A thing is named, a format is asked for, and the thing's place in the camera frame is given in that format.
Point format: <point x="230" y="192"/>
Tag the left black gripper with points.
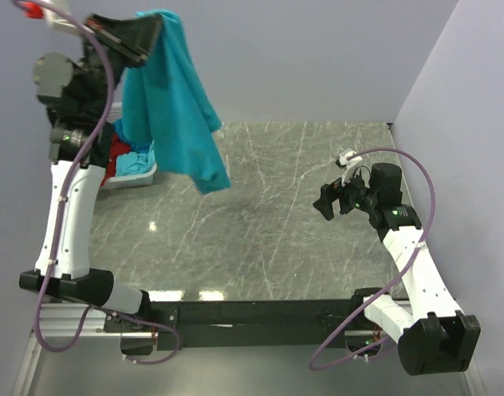
<point x="133" y="39"/>

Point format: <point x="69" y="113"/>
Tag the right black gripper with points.
<point x="329" y="193"/>

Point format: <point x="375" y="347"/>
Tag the teal t shirt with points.
<point x="134" y="159"/>
<point x="165" y="104"/>

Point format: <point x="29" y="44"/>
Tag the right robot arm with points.
<point x="435" y="335"/>

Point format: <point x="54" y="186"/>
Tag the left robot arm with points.
<point x="77" y="97"/>

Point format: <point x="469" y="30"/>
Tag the red t shirt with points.
<point x="118" y="148"/>

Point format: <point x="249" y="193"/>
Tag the white laundry basket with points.
<point x="138" y="180"/>

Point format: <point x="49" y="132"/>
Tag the black mounting beam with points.
<point x="233" y="324"/>

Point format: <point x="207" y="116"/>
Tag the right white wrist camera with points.
<point x="349" y="161"/>

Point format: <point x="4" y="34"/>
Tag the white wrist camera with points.
<point x="349" y="161"/>
<point x="56" y="15"/>

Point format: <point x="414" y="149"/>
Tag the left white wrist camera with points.
<point x="56" y="15"/>

